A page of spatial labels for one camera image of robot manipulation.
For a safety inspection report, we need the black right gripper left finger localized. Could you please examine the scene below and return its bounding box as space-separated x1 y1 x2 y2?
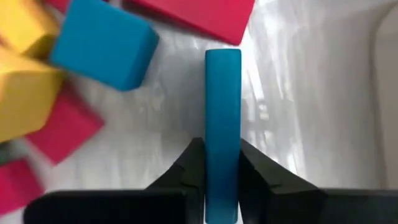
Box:
23 138 205 224

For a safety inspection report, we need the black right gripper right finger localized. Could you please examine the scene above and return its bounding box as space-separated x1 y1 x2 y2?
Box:
239 139 398 224

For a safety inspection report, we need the blue wooden long block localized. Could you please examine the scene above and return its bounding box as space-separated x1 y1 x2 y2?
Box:
204 48 243 224

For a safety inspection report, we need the red wooden long block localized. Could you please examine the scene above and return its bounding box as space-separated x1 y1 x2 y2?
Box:
25 81 106 166
43 0 72 14
123 0 256 47

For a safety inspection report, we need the red wooden cube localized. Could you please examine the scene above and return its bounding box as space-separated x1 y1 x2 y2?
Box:
0 157 45 216

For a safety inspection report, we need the yellow wooden long block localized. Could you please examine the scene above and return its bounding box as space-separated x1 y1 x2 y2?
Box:
0 46 65 144
0 0 60 60

